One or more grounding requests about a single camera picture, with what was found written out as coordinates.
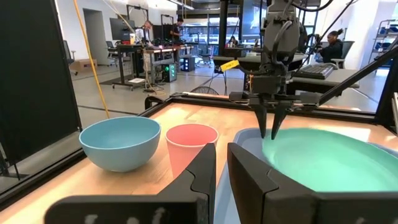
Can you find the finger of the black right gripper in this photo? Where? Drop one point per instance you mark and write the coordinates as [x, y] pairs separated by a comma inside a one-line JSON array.
[[261, 118], [279, 118]]

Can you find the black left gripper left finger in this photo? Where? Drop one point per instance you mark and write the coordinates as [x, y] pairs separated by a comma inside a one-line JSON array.
[[186, 199]]

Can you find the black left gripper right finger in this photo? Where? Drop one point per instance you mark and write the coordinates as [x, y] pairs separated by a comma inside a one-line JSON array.
[[264, 199]]

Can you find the pink cup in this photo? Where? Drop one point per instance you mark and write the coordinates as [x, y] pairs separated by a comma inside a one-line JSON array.
[[183, 155]]

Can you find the blue bowl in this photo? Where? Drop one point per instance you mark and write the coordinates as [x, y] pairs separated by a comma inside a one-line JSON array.
[[119, 155]]

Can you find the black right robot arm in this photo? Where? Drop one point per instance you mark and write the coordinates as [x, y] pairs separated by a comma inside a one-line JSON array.
[[280, 7]]

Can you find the blue plastic tray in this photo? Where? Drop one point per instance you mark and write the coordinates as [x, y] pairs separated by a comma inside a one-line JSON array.
[[248, 146]]

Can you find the grey desk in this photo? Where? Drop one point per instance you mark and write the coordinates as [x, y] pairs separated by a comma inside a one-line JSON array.
[[339, 79], [248, 58]]

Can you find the black keyboard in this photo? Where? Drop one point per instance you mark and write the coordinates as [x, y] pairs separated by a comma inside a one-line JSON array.
[[314, 72]]

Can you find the yellow label tag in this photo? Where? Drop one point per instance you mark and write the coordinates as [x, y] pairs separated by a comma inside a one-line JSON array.
[[229, 65]]

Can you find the black floor fan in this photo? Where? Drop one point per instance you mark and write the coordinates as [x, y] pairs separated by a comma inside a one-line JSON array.
[[205, 91]]

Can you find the teal plate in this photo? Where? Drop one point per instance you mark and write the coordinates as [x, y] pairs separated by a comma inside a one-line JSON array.
[[326, 161]]

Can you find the person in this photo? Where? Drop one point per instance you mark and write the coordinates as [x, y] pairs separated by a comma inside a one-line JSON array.
[[176, 31], [233, 41], [332, 49], [143, 32]]

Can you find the black computer tower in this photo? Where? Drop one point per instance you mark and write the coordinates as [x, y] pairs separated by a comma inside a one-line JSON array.
[[188, 63]]

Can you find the black office chair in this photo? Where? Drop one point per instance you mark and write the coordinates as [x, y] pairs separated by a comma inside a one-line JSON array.
[[347, 49]]

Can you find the computer tower green lights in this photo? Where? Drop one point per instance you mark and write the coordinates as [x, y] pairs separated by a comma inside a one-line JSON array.
[[170, 74]]

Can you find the metal shelving rack blue bins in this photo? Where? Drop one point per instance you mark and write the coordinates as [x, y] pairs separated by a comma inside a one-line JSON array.
[[385, 31]]

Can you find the black standing desk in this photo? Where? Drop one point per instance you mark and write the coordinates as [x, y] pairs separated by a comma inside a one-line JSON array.
[[127, 47]]

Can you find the black computer monitor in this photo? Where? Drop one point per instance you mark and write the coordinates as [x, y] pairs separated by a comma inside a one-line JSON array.
[[121, 29]]

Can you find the small cardboard box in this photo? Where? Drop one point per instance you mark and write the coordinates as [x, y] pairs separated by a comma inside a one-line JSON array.
[[84, 64]]

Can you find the dark office chair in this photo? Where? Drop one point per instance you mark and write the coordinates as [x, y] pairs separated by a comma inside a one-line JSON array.
[[66, 51]]

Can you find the black partition panel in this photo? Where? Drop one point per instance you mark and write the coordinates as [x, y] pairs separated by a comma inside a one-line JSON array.
[[31, 77]]

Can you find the black aluminium table frame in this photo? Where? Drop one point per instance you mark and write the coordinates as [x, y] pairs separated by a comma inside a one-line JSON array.
[[202, 101]]

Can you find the black vertical post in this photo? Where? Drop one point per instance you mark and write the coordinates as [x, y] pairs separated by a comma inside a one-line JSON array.
[[224, 28]]

